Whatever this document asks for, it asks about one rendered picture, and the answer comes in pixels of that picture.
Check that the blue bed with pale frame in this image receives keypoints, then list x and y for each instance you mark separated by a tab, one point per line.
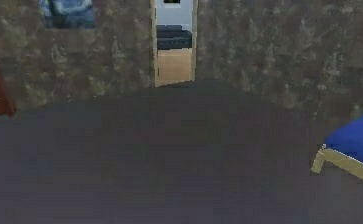
352	146

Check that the blue framed wall picture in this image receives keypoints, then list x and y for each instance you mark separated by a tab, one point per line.
69	13

